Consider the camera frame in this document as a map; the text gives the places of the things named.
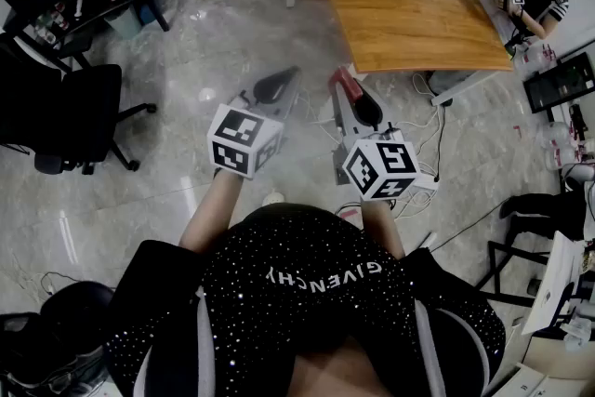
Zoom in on person's right forearm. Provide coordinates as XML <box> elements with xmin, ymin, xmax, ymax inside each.
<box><xmin>359</xmin><ymin>198</ymin><xmax>406</xmax><ymax>260</ymax></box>

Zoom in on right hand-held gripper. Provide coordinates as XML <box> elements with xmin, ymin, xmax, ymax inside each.
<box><xmin>330</xmin><ymin>83</ymin><xmax>422</xmax><ymax>203</ymax></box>

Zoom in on black monitor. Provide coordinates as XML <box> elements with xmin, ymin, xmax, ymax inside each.
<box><xmin>522</xmin><ymin>52</ymin><xmax>595</xmax><ymax>115</ymax></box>

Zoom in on black bag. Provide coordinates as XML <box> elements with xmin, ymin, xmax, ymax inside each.
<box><xmin>0</xmin><ymin>281</ymin><xmax>116</xmax><ymax>397</ymax></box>

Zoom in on black office chair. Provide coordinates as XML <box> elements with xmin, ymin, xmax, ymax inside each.
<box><xmin>0</xmin><ymin>34</ymin><xmax>158</xmax><ymax>177</ymax></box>

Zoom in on white panel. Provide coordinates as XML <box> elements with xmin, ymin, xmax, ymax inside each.
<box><xmin>520</xmin><ymin>230</ymin><xmax>588</xmax><ymax>337</ymax></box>

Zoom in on group of clear plastic containers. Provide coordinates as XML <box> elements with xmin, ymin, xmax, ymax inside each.
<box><xmin>538</xmin><ymin>119</ymin><xmax>595</xmax><ymax>174</ymax></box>

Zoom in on person's left forearm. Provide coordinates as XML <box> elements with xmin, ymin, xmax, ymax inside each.
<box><xmin>178</xmin><ymin>168</ymin><xmax>245</xmax><ymax>255</ymax></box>

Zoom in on grey bag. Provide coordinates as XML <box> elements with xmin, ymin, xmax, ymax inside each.
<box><xmin>426</xmin><ymin>70</ymin><xmax>478</xmax><ymax>97</ymax></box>

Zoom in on black stool frame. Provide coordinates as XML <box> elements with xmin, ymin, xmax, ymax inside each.
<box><xmin>477</xmin><ymin>238</ymin><xmax>555</xmax><ymax>309</ymax></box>

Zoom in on black cable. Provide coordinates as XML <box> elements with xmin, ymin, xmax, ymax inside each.
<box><xmin>430</xmin><ymin>197</ymin><xmax>512</xmax><ymax>253</ymax></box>

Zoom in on grey trash bin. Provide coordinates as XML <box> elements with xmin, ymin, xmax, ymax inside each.
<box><xmin>103</xmin><ymin>6</ymin><xmax>143</xmax><ymax>41</ymax></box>

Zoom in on white cable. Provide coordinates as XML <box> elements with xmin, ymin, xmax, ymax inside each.
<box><xmin>297</xmin><ymin>93</ymin><xmax>348</xmax><ymax>148</ymax></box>
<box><xmin>394</xmin><ymin>72</ymin><xmax>448</xmax><ymax>219</ymax></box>

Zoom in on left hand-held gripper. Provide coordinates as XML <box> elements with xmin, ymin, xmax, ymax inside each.
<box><xmin>206</xmin><ymin>66</ymin><xmax>304</xmax><ymax>180</ymax></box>

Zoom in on red slice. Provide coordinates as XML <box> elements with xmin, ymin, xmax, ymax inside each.
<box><xmin>327</xmin><ymin>65</ymin><xmax>364</xmax><ymax>104</ymax></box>

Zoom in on white power strip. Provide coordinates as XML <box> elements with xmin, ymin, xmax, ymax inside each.
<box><xmin>412</xmin><ymin>174</ymin><xmax>441</xmax><ymax>196</ymax></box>

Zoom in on person's black sparkly shirt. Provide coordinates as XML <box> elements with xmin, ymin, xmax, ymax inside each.
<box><xmin>102</xmin><ymin>201</ymin><xmax>509</xmax><ymax>397</ymax></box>

